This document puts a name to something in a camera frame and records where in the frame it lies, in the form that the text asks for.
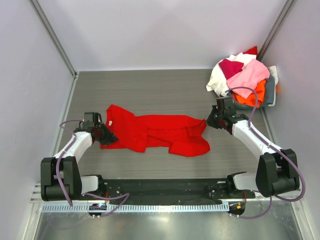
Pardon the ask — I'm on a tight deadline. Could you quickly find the red t shirt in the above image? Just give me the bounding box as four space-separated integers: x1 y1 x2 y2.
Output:
100 104 211 157

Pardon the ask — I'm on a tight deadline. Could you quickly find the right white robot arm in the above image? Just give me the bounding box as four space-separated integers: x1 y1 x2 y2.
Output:
206 97 300 198

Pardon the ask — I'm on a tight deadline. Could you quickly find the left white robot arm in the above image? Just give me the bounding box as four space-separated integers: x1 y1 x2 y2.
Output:
40 112 118 205

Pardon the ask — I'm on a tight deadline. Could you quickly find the grey laundry basket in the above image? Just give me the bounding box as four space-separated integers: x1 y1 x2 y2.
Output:
227 91 265 110

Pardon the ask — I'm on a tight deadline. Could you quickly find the orange t shirt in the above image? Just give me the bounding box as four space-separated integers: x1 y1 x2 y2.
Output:
231 78 278 109

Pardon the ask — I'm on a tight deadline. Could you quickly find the magenta t shirt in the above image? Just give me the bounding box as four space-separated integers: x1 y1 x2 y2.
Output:
218 59 244 80

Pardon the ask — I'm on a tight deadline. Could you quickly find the pink t shirt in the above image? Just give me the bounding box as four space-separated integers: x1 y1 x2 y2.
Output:
226 59 270 99

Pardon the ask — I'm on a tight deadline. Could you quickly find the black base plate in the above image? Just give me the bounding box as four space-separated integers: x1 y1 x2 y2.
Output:
93 178 255 206

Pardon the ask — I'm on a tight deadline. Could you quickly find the white slotted cable duct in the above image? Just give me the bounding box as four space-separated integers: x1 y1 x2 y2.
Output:
41 202 229 214

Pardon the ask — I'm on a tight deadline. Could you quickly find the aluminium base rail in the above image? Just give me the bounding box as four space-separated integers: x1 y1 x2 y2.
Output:
29 182 305 204

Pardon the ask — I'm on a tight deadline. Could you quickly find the right aluminium frame post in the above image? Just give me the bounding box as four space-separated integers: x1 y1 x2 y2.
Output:
257 0 297 61

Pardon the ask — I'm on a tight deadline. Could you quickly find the aluminium frame post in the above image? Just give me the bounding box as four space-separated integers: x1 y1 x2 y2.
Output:
257 0 297 61
29 0 79 79

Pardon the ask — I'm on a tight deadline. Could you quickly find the left aluminium frame post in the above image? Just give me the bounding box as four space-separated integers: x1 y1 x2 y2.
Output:
29 0 79 79

